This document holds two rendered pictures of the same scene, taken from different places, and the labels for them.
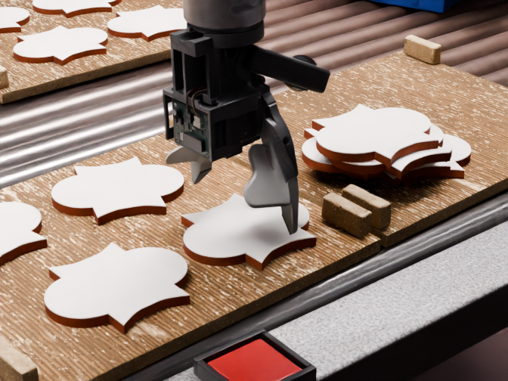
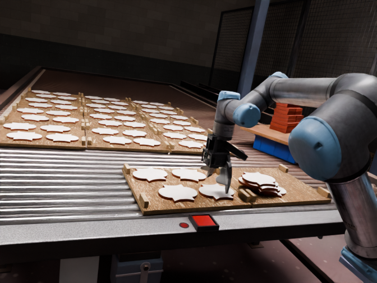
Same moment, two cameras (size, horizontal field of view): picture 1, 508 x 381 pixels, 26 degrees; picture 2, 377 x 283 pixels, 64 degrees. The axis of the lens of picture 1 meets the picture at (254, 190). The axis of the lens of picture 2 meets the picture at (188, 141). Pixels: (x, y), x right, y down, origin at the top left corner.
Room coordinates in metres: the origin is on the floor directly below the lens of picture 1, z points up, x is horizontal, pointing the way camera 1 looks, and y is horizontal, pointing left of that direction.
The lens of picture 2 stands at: (-0.08, -0.14, 1.41)
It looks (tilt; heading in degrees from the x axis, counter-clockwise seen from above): 15 degrees down; 15
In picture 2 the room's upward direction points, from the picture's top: 10 degrees clockwise
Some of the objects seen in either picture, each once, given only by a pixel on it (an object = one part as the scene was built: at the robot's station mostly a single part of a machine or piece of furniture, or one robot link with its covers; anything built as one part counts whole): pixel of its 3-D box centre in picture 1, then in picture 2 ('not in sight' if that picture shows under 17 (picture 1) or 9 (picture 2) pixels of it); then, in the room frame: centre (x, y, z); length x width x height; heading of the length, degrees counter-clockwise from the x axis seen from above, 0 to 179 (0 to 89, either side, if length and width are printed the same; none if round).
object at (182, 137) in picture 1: (221, 85); (217, 150); (0.96, 0.03, 1.11); 0.09 x 0.08 x 0.12; 132
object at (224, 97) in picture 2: not in sight; (228, 107); (0.96, 0.03, 1.27); 0.09 x 0.08 x 0.11; 39
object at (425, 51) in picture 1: (422, 50); (283, 168); (1.47, -0.24, 0.95); 0.06 x 0.02 x 0.03; 41
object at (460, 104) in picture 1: (396, 131); (267, 184); (1.24, -0.18, 0.93); 0.41 x 0.35 x 0.02; 131
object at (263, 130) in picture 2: not in sight; (293, 136); (1.96, -0.28, 1.03); 0.50 x 0.50 x 0.02; 61
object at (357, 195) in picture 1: (365, 205); (250, 195); (1.01, -0.12, 0.95); 0.06 x 0.02 x 0.03; 41
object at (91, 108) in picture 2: not in sight; (111, 109); (1.91, 1.05, 0.94); 0.41 x 0.35 x 0.04; 129
